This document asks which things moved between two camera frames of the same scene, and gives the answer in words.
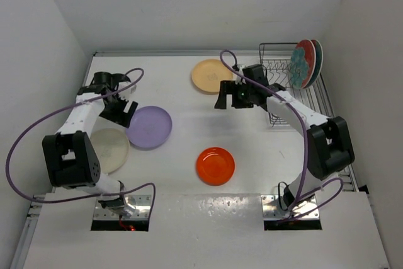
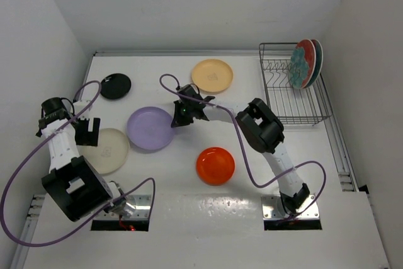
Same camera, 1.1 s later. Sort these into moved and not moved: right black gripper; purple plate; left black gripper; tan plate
Moved: right black gripper; left black gripper
Not moved: tan plate; purple plate
